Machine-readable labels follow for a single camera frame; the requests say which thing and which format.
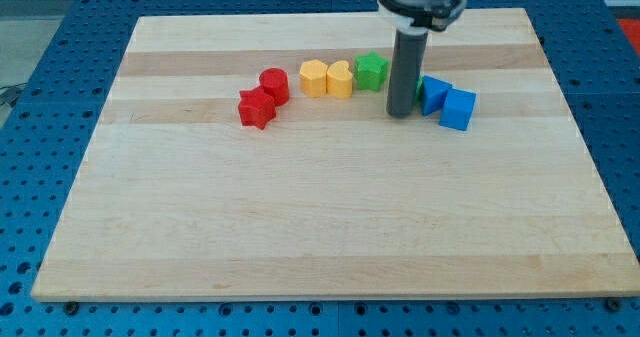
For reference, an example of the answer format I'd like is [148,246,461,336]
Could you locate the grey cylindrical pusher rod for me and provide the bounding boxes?
[386,31,428,118]

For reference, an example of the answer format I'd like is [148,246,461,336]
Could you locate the blue triangle block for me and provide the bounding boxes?
[421,75,453,116]

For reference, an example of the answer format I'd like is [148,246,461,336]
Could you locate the green circle block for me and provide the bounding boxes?
[414,76,423,106]

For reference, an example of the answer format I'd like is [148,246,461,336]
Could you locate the green star block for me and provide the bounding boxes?
[354,51,389,91]

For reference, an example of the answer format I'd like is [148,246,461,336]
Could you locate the blue cube block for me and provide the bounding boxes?
[439,88,476,131]

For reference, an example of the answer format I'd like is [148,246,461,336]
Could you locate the yellow heart block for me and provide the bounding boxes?
[326,60,353,99]

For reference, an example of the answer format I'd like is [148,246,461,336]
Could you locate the yellow hexagon block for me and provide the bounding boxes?
[299,59,328,98]

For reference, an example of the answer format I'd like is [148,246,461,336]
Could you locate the red cylinder block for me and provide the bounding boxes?
[259,68,290,106]

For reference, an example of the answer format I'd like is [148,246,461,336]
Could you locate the red star block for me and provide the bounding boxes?
[238,87,276,130]

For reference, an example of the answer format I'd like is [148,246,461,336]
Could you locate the wooden board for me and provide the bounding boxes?
[31,8,639,302]

